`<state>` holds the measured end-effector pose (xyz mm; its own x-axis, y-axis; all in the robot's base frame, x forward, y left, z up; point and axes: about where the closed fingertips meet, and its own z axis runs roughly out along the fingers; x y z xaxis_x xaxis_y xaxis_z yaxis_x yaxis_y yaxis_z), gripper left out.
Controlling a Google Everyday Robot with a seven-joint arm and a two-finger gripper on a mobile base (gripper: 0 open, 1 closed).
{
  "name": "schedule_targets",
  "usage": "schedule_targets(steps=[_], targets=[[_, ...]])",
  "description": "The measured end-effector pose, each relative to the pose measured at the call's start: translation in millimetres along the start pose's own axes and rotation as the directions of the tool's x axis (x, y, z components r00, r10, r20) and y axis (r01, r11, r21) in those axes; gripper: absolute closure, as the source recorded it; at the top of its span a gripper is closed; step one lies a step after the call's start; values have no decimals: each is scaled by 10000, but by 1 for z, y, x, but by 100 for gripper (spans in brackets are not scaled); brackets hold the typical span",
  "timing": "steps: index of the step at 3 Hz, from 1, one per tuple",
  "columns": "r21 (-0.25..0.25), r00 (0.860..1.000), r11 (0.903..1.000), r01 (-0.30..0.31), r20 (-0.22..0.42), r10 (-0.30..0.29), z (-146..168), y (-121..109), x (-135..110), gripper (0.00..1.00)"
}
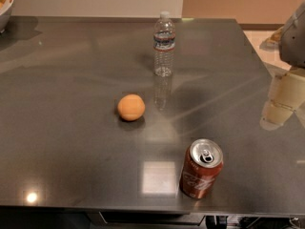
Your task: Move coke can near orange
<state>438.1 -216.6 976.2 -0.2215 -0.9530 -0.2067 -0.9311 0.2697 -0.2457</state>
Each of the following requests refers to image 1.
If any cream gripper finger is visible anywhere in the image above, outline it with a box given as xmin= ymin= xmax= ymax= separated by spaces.
xmin=260 ymin=68 xmax=305 ymax=131

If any red coke can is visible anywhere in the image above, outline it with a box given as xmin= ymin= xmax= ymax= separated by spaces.
xmin=179 ymin=138 xmax=223 ymax=199

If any clear plastic water bottle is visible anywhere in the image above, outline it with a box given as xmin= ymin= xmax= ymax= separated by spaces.
xmin=153 ymin=11 xmax=175 ymax=77

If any orange fruit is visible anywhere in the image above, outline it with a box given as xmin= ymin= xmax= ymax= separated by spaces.
xmin=117 ymin=94 xmax=145 ymax=121

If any white bowl with fruit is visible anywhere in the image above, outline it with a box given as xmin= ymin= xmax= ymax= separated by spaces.
xmin=0 ymin=0 xmax=14 ymax=33

